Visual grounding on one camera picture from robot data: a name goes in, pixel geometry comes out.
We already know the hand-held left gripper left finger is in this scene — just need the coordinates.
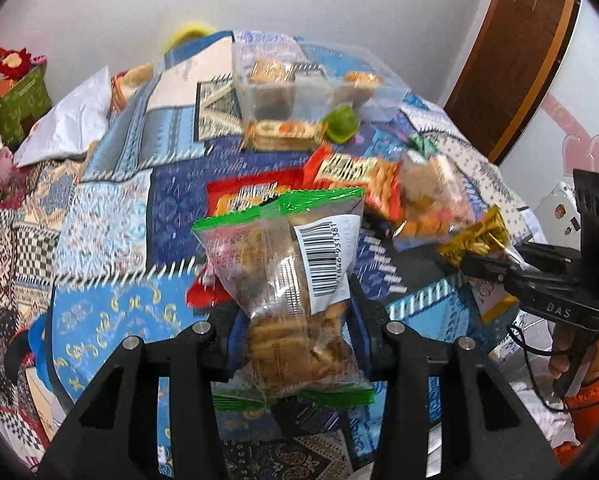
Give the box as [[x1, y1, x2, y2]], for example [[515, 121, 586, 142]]
[[36, 305, 250, 480]]

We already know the red plush toy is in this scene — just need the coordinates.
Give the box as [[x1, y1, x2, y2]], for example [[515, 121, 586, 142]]
[[0, 40, 47, 81]]

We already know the yellow foam tube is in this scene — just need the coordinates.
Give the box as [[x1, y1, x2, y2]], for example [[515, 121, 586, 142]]
[[164, 21, 215, 53]]

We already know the white plastic bag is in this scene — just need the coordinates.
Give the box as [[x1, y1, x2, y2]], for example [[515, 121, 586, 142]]
[[13, 65, 112, 168]]

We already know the small orange biscuit packet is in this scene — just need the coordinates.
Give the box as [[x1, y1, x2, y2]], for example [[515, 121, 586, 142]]
[[343, 71, 384, 92]]

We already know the person's right forearm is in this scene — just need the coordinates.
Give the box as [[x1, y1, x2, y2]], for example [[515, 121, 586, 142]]
[[554, 345, 599, 466]]

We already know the red cracker packet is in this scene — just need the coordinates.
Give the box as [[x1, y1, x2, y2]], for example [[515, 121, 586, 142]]
[[304, 144, 405, 221]]

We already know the brown wooden door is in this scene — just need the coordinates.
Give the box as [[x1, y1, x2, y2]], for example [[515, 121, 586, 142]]
[[442, 0, 583, 166]]

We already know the clear green-topped snack packet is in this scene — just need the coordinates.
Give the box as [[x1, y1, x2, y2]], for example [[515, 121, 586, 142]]
[[393, 135, 481, 242]]

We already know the clear green-edged biscuit packet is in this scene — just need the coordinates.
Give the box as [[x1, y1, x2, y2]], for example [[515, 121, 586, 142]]
[[190, 186, 376, 411]]

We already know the green storage box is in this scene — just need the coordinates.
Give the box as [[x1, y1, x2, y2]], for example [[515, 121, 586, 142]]
[[0, 62, 54, 148]]

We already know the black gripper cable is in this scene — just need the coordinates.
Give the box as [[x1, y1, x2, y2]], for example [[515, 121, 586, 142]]
[[507, 322, 575, 413]]

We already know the orange fleece blanket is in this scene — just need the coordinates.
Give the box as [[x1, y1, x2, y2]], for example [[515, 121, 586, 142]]
[[110, 62, 155, 111]]

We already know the patchwork blanket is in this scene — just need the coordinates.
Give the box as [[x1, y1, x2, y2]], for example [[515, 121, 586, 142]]
[[0, 30, 550, 480]]

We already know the small green snack packet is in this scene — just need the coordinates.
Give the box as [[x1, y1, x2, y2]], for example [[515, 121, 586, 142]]
[[324, 104, 361, 143]]

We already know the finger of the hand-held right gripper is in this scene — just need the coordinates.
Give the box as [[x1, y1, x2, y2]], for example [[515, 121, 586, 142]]
[[461, 254, 521, 284]]

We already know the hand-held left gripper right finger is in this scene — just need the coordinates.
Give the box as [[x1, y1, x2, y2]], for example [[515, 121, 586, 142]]
[[348, 270, 563, 480]]

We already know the yellow snack packet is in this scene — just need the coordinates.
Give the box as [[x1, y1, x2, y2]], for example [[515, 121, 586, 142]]
[[439, 205, 521, 323]]

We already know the white wardrobe door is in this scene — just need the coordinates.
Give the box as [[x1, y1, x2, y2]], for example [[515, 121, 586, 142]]
[[499, 0, 599, 241]]

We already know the red orange snack packet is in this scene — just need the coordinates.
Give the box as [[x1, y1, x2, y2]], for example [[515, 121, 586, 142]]
[[186, 180, 305, 308]]

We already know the orange wrapped biscuit packet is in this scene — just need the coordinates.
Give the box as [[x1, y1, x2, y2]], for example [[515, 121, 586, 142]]
[[249, 58, 297, 84]]

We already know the white stickered box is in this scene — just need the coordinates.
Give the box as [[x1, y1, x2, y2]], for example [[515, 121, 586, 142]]
[[533, 182, 583, 237]]

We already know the clear plastic container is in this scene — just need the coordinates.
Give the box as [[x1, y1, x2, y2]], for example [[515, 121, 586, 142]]
[[230, 40, 410, 123]]

